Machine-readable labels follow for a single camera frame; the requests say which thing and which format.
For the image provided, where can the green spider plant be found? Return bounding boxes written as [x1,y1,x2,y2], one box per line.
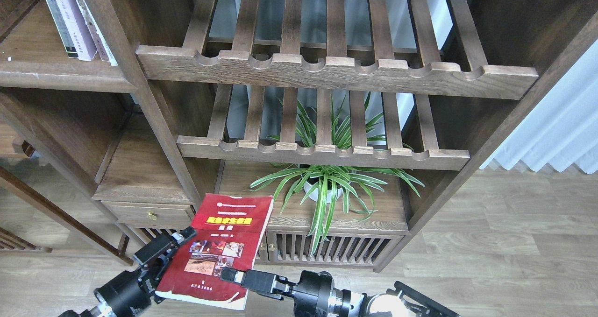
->
[248,93,425,255]

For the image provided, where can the red cover book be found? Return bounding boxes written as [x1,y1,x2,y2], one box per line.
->
[156,193,273,310]

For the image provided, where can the black yellow-green cover book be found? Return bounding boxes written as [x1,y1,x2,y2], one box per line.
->
[46,0,78,59]

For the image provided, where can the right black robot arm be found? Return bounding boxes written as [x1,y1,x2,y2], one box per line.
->
[220,267,459,317]

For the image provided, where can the white plant pot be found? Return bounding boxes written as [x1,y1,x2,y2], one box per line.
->
[303,179,343,203]

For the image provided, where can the dark wooden bookshelf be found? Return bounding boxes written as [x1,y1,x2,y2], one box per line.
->
[1,0,597,272]

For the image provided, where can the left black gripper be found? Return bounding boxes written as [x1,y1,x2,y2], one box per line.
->
[61,227,197,317]

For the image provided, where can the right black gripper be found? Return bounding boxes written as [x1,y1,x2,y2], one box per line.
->
[220,267,344,317]

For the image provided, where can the white lavender cover book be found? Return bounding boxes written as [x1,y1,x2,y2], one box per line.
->
[56,0,97,61]

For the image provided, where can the white curtain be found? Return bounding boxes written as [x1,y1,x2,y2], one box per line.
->
[481,42,598,174]

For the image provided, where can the white standing books on shelf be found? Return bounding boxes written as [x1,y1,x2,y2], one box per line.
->
[76,0,118,66]

